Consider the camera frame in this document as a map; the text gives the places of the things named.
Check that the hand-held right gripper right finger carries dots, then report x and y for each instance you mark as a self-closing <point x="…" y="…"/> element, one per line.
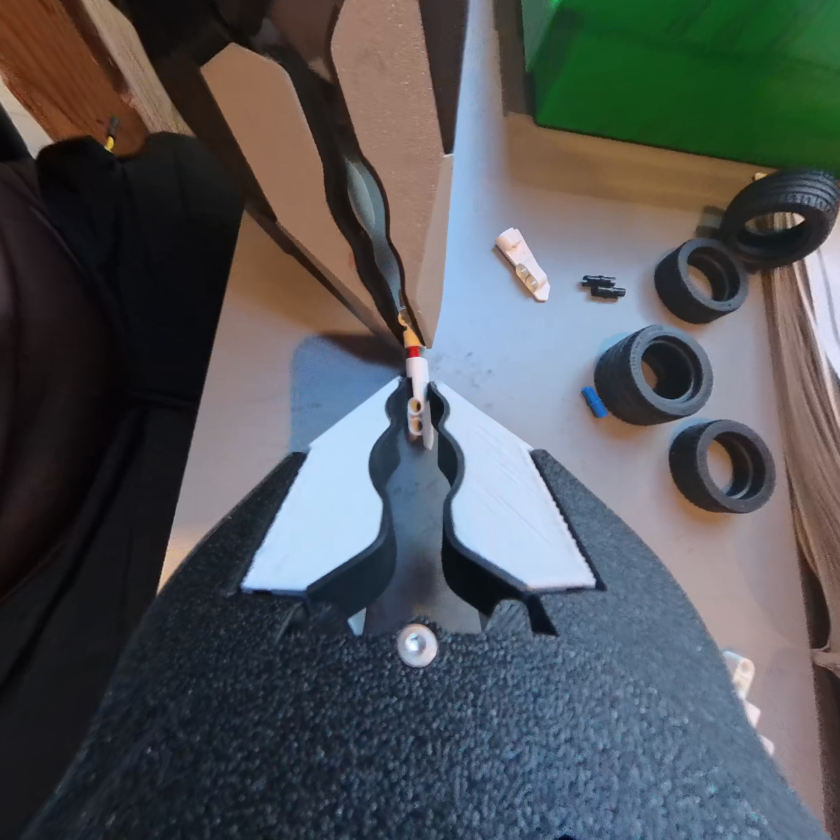
<point x="518" y="525"/>

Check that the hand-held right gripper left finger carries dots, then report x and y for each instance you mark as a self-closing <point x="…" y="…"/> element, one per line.
<point x="315" y="525"/>

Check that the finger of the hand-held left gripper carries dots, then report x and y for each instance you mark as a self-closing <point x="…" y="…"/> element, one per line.
<point x="262" y="144"/>
<point x="394" y="98"/>

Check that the white toy brick piece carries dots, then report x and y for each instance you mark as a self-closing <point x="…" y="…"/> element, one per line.
<point x="522" y="262"/>
<point x="420" y="394"/>

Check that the small white toy connector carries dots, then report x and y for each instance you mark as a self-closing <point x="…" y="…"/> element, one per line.
<point x="410" y="336"/>

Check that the white stepped brick assembly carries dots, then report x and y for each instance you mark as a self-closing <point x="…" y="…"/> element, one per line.
<point x="745" y="676"/>

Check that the green plastic bin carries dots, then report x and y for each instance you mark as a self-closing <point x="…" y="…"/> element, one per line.
<point x="689" y="65"/>

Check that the grey desk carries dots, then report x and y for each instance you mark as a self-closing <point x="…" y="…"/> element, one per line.
<point x="689" y="590"/>

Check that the blue toy pin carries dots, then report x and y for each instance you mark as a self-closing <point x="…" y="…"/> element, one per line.
<point x="592" y="401"/>

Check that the person's legs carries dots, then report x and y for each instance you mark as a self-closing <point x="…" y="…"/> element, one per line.
<point x="164" y="262"/>

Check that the wooden beam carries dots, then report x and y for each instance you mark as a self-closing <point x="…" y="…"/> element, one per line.
<point x="39" y="52"/>

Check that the black rubber toy tire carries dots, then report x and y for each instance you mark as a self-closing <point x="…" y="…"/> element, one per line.
<point x="617" y="387"/>
<point x="689" y="479"/>
<point x="669" y="289"/>
<point x="797" y="187"/>

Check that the tan wooden board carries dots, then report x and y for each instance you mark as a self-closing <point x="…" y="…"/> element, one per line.
<point x="623" y="164"/>

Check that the black toy pin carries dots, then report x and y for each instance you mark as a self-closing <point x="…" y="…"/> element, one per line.
<point x="596" y="280"/>
<point x="609" y="292"/>

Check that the person's torso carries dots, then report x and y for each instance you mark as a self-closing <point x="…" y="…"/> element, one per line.
<point x="39" y="361"/>

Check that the open instruction book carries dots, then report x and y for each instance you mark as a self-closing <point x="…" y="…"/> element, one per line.
<point x="814" y="394"/>

